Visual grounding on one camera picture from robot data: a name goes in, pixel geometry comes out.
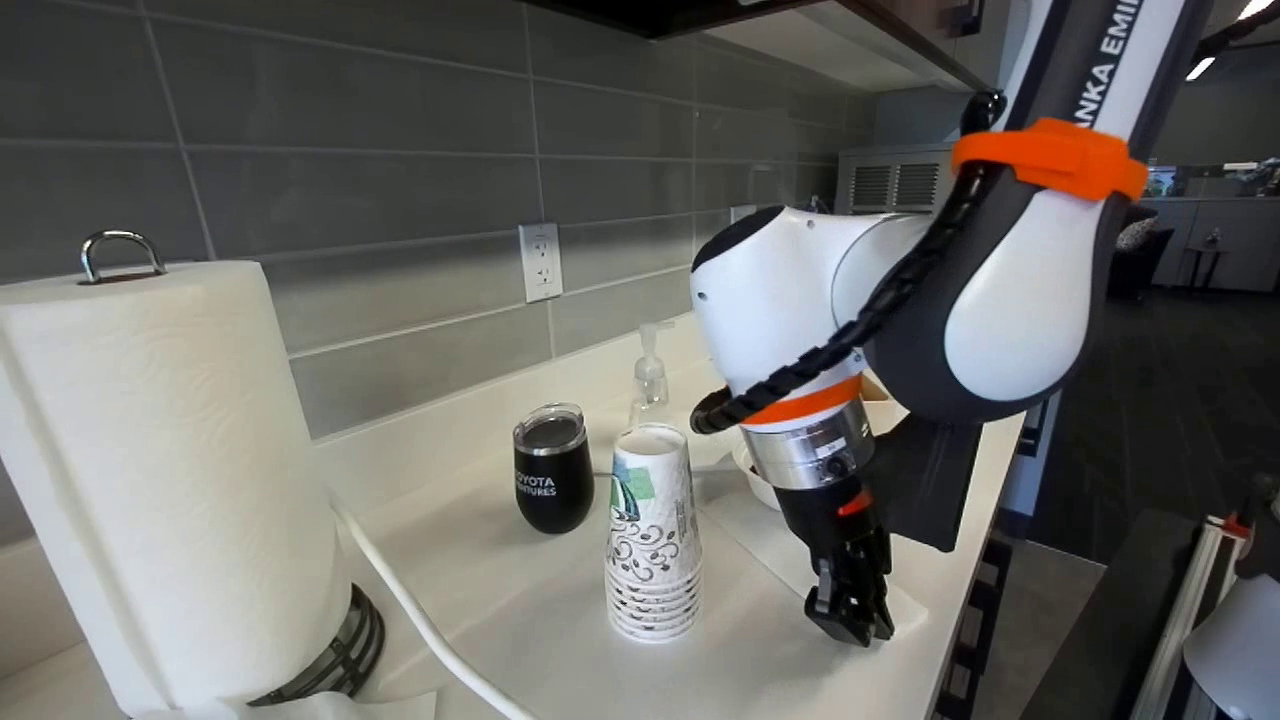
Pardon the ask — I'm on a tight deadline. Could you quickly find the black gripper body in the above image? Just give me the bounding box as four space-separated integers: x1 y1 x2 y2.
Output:
773 463 897 597

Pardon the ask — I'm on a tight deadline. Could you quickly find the printed paper cup stack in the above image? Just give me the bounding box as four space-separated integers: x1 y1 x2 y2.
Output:
601 425 710 646

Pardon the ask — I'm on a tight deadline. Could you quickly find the clear soap dispenser bottle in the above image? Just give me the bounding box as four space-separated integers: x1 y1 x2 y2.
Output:
625 319 682 440

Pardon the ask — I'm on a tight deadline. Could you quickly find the black tumbler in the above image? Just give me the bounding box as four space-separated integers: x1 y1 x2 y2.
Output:
510 399 601 541

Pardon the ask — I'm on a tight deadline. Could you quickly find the white pole with red band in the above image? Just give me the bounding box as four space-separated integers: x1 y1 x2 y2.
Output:
1128 512 1262 720

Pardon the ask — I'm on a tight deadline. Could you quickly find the white dome shaped object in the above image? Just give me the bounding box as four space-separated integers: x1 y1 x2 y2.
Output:
1176 573 1280 720

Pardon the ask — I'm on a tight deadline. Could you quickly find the black chair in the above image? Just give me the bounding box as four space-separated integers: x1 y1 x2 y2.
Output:
1103 210 1168 304

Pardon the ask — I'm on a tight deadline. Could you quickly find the background white counter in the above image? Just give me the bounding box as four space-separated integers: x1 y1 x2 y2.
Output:
1147 197 1280 300

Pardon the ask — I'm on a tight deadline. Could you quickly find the metal paper towel holder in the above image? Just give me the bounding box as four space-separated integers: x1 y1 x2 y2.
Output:
72 224 394 711

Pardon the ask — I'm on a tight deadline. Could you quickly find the white paper towel roll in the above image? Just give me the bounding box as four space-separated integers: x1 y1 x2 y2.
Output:
0 254 362 720

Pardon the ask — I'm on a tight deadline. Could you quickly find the black corrugated cable conduit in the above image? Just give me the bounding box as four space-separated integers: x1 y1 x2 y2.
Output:
689 86 1011 440

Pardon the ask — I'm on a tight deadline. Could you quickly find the white single wall outlet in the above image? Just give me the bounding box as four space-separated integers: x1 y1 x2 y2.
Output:
515 219 568 308

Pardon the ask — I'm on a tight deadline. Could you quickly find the white power cable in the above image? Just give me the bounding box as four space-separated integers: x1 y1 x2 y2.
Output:
328 509 542 720

